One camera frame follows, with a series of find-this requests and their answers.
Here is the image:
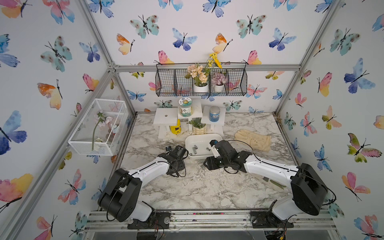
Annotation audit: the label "black wire wall basket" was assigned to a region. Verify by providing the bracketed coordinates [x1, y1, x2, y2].
[155, 63, 248, 97]

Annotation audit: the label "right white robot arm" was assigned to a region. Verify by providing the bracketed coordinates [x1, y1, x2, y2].
[204, 140, 329, 221]

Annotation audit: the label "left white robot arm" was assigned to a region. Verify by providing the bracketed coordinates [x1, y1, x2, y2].
[98, 146, 189, 223]

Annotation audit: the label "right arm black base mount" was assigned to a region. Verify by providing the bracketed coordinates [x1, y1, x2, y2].
[250, 200, 294, 229]

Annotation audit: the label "small potted green plant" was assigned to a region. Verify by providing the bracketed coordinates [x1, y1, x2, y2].
[188, 118, 207, 135]

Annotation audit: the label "blue can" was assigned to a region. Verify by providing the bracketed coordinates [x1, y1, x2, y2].
[209, 106, 221, 123]

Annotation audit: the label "aluminium front rail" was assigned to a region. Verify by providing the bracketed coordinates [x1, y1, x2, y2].
[85, 209, 337, 232]

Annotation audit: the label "white plastic storage box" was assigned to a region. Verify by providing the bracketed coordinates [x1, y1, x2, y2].
[185, 134, 223, 160]

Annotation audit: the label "yellow artificial flower sprig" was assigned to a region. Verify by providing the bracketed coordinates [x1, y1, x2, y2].
[207, 52, 222, 69]

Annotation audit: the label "white mesh wall box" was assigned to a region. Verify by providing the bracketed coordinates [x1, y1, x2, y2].
[68, 99, 128, 156]

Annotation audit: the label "purple flowers in white pot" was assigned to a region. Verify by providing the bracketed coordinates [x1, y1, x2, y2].
[212, 73, 228, 93]

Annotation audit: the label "artificial pink flower stem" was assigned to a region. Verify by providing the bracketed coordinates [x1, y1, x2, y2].
[92, 110, 113, 151]

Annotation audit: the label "beige work glove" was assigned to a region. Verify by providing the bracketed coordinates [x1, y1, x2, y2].
[235, 129, 271, 152]

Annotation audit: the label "white tiered display stand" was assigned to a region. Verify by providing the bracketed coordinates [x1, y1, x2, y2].
[153, 99, 226, 140]

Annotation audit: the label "long chrome hex socket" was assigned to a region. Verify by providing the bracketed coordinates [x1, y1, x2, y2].
[193, 145, 198, 155]

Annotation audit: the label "green lidded white jar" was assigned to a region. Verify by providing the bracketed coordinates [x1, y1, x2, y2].
[178, 97, 193, 118]

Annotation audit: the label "peach flowers in white pot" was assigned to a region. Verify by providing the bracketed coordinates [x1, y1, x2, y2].
[185, 64, 209, 94]

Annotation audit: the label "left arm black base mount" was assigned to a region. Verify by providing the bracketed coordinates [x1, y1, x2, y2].
[127, 202, 171, 230]

